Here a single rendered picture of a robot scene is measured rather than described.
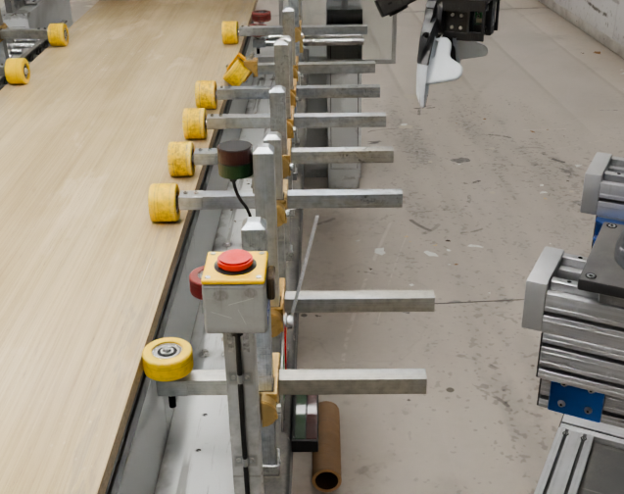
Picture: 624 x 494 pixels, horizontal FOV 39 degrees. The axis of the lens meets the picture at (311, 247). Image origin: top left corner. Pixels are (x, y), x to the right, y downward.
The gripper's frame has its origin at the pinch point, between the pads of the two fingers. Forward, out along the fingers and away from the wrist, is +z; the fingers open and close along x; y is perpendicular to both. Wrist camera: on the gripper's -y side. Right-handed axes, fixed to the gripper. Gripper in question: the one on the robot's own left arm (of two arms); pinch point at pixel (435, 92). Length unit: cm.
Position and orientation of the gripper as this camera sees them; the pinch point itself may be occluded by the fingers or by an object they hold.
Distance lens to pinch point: 125.3
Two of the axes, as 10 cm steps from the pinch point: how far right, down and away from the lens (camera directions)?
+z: 0.2, 8.9, 4.6
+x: 4.4, -4.1, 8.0
